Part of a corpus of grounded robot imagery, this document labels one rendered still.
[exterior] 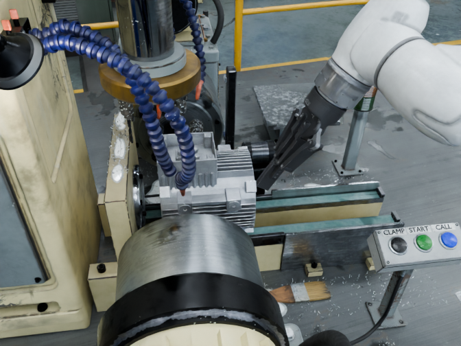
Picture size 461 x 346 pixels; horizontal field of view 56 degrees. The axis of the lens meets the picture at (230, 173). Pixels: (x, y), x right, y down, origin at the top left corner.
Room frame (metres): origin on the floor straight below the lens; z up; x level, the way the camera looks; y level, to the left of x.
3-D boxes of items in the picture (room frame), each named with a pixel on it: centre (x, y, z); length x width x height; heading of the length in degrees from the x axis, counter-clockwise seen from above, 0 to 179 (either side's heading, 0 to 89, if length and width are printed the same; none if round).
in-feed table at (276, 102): (1.32, -0.21, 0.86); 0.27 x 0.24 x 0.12; 9
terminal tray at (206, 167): (0.74, 0.09, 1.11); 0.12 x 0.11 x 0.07; 98
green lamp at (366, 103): (1.11, -0.38, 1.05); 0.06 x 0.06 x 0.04
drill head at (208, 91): (1.06, 0.16, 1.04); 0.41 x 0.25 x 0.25; 9
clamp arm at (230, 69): (0.89, 0.00, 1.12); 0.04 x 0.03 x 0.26; 99
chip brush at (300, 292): (0.62, -0.14, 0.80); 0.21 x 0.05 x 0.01; 100
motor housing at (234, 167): (0.74, 0.05, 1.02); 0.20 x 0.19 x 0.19; 98
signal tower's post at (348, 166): (1.11, -0.38, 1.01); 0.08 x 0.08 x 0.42; 9
